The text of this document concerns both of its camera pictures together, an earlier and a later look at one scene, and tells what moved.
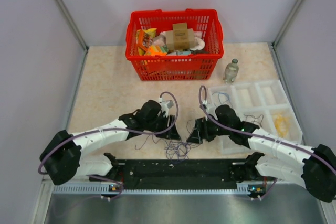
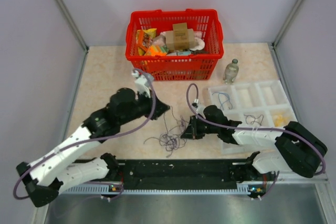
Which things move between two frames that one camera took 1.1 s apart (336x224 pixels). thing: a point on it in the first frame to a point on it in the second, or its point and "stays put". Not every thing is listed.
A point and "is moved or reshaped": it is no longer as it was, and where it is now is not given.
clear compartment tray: x=265 y=104 stays put
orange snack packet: x=143 y=37 stays put
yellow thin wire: x=281 y=124 stays put
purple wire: x=136 y=149 is moved or reshaped
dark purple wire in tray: x=246 y=115 stays put
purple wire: x=177 y=152 is moved or reshaped
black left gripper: x=165 y=118 to x=160 y=107
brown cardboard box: x=180 y=38 stays put
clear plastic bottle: x=231 y=71 stays put
